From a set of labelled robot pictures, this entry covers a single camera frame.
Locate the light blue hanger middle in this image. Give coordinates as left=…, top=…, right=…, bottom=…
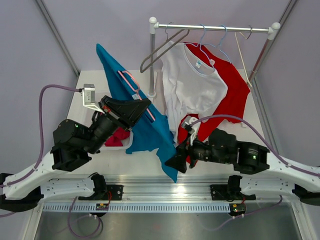
left=184, top=24, right=216, bottom=76

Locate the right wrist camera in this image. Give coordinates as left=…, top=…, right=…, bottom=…
left=180, top=115, right=202, bottom=146

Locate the grey hanger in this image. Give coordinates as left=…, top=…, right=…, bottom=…
left=139, top=22, right=190, bottom=73

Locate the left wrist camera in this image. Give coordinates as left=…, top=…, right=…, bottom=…
left=80, top=83, right=103, bottom=113

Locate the metal clothes rack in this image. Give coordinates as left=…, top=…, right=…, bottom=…
left=139, top=16, right=281, bottom=99

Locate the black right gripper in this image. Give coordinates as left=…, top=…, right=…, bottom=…
left=165, top=131, right=232, bottom=173

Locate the magenta t shirt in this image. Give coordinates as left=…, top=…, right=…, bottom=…
left=104, top=127, right=130, bottom=147

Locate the cream white hanger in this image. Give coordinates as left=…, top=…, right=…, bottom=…
left=234, top=25, right=253, bottom=88

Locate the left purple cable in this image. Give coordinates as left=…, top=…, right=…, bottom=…
left=0, top=84, right=83, bottom=218

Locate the pink hanger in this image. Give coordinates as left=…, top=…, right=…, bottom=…
left=116, top=70, right=156, bottom=123

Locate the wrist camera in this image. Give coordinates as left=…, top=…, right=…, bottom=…
left=180, top=115, right=202, bottom=146
left=80, top=83, right=103, bottom=113

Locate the white t shirt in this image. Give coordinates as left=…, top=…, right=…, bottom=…
left=160, top=41, right=228, bottom=143

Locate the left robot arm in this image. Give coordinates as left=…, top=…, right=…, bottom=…
left=0, top=95, right=151, bottom=213

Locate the light blue hanger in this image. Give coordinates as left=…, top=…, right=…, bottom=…
left=217, top=24, right=232, bottom=64
left=184, top=24, right=216, bottom=76

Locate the clear plastic basket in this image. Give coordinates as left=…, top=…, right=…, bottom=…
left=100, top=132, right=134, bottom=152

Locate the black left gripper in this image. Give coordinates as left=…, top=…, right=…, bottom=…
left=82, top=95, right=151, bottom=155

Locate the white slotted cable duct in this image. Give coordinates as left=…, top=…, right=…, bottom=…
left=42, top=202, right=231, bottom=213

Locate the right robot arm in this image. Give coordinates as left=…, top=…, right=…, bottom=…
left=165, top=128, right=320, bottom=206

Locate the blue t shirt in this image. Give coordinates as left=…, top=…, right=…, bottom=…
left=96, top=43, right=178, bottom=182

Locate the aluminium mounting rail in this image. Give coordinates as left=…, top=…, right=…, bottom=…
left=37, top=173, right=305, bottom=204

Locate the light blue hanger right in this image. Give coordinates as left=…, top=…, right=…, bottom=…
left=217, top=24, right=232, bottom=64

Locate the red t shirt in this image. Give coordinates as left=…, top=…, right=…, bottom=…
left=176, top=42, right=251, bottom=169

